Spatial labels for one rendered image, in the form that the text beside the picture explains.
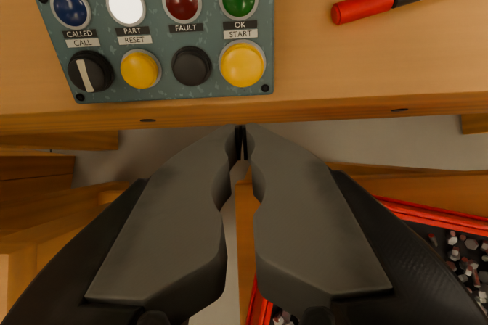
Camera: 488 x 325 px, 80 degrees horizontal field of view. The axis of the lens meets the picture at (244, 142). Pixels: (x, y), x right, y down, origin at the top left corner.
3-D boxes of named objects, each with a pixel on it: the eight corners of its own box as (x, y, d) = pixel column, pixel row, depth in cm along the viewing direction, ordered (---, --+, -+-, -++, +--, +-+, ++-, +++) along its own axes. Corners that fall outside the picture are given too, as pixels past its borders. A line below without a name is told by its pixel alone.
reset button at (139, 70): (162, 83, 21) (158, 90, 20) (129, 85, 21) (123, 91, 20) (155, 50, 20) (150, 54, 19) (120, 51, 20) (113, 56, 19)
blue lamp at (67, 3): (95, 27, 19) (82, 17, 18) (62, 29, 19) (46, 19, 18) (94, -1, 19) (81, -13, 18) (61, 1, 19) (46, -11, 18)
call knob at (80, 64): (115, 87, 21) (110, 93, 20) (80, 89, 21) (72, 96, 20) (104, 51, 20) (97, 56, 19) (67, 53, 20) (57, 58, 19)
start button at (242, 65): (263, 82, 21) (264, 88, 20) (223, 84, 21) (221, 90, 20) (263, 40, 19) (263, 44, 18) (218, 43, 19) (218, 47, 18)
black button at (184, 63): (210, 81, 21) (209, 87, 20) (177, 83, 21) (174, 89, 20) (207, 47, 20) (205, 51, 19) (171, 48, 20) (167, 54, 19)
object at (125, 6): (148, 24, 19) (139, 14, 18) (115, 26, 19) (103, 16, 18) (147, -4, 19) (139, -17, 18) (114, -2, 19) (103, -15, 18)
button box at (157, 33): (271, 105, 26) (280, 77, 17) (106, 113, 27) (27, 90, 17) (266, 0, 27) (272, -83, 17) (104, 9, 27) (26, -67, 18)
